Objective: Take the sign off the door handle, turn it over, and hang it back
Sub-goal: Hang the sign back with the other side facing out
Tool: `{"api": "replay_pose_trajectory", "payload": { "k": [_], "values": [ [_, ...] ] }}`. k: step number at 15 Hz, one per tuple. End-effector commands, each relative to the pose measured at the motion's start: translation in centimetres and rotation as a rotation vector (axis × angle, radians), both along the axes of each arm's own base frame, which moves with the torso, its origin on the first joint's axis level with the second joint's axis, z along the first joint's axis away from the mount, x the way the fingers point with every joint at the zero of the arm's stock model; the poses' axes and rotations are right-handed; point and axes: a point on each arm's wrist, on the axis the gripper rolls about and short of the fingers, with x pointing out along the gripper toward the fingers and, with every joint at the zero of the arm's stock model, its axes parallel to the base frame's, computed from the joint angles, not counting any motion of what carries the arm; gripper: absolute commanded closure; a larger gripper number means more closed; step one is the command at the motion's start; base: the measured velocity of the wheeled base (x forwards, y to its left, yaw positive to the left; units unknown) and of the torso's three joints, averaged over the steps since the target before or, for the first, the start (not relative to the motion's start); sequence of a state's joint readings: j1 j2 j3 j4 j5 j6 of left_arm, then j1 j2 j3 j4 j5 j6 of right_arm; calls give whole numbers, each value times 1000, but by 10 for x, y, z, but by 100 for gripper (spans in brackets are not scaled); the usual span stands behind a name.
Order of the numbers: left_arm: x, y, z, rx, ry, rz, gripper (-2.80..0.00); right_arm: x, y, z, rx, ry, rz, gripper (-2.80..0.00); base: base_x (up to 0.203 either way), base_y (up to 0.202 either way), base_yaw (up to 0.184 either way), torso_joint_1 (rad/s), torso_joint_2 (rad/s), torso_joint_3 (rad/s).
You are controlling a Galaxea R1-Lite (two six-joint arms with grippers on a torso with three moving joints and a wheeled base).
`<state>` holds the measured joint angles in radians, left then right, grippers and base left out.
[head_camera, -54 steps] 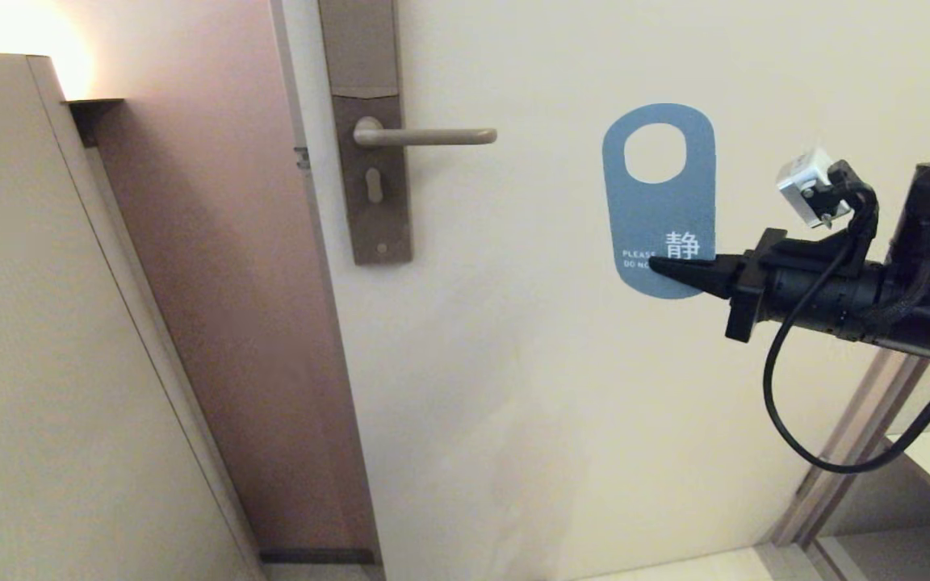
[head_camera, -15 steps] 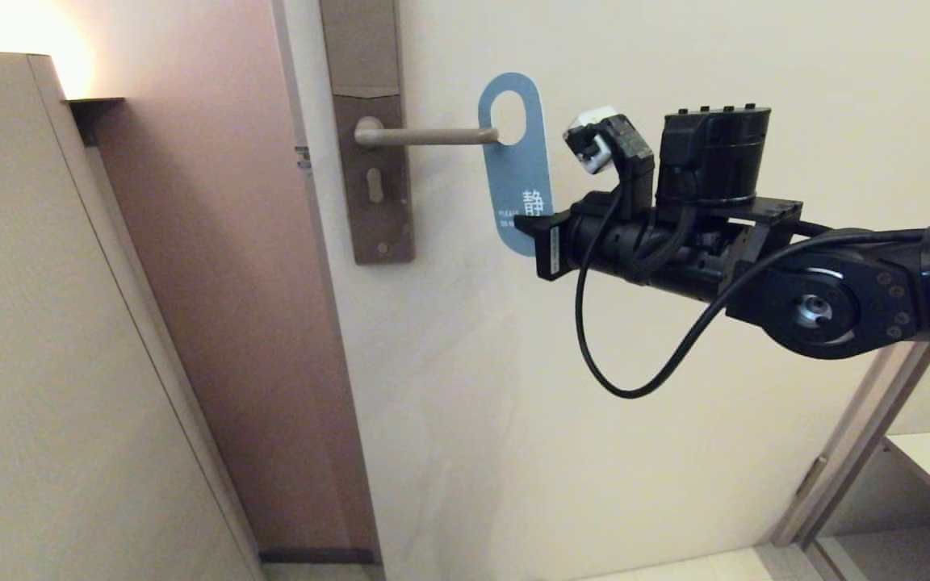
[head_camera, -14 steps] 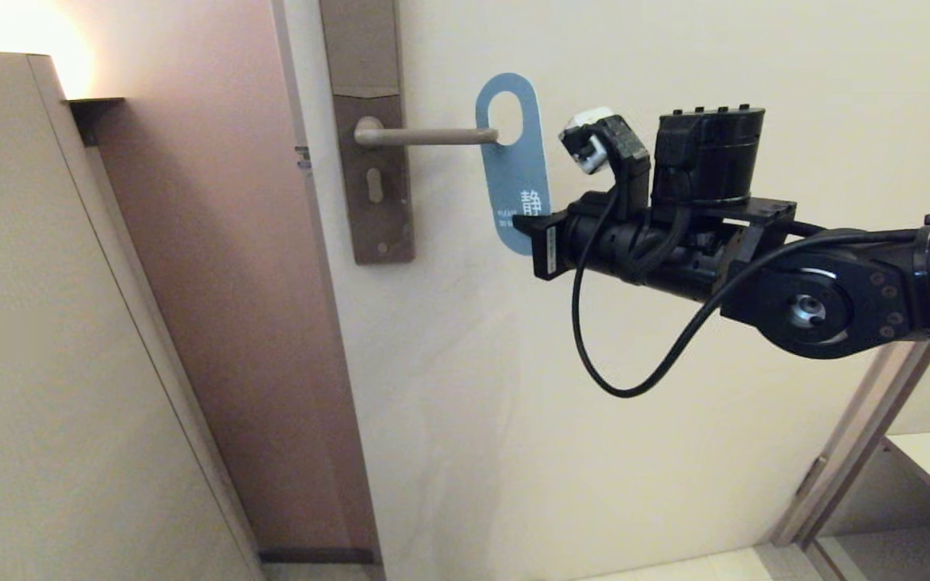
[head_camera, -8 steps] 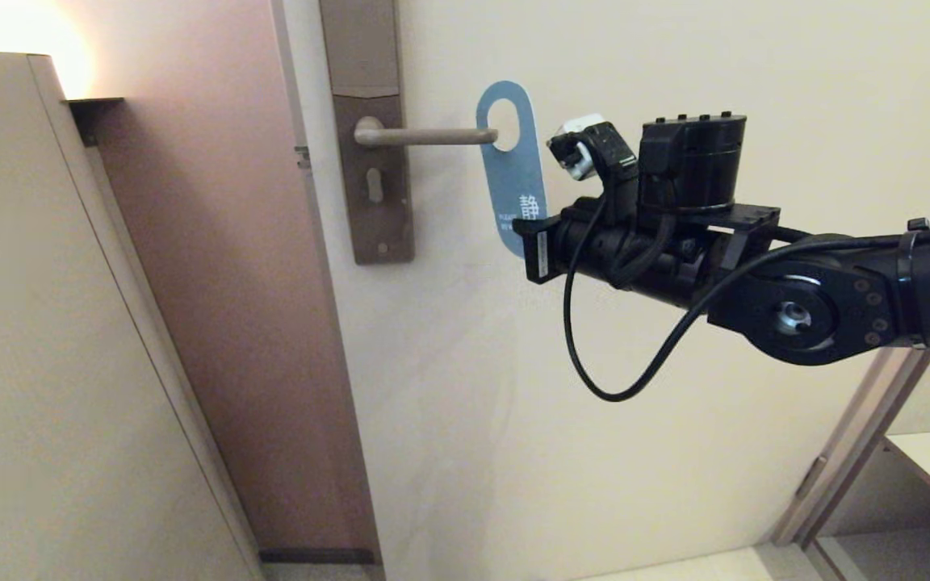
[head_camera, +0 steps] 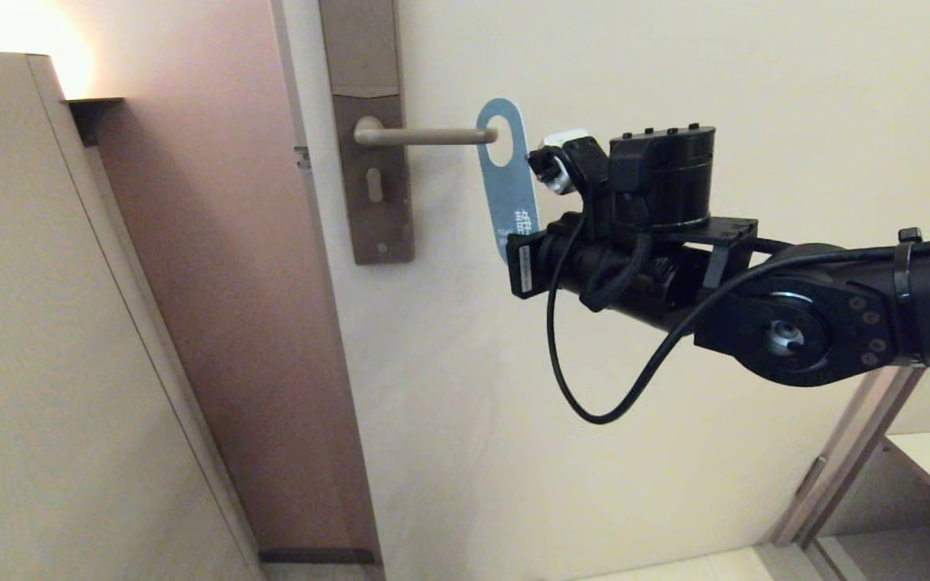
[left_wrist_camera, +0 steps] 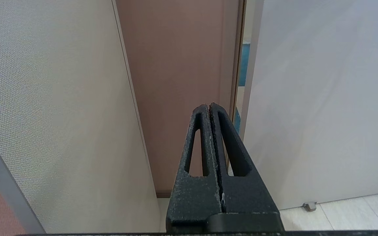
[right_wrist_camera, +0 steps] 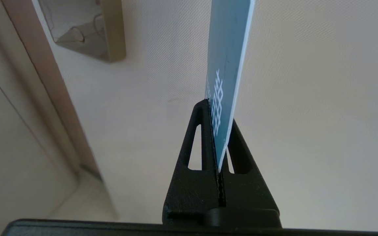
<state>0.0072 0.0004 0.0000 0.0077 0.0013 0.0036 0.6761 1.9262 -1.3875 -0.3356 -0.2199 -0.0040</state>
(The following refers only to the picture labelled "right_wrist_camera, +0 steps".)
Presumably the brown door lock plate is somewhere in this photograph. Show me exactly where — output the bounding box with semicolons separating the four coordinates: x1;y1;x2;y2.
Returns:
37;0;126;63

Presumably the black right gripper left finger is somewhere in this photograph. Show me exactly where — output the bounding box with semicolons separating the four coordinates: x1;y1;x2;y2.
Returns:
162;99;224;226

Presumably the white and blue door hanger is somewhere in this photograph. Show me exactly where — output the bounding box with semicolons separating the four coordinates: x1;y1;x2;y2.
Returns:
205;0;256;173

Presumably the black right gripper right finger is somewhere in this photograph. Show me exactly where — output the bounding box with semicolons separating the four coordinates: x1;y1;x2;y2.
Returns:
205;119;282;228

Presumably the white room door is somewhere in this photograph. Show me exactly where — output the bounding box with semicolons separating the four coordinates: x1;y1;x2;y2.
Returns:
31;0;378;232

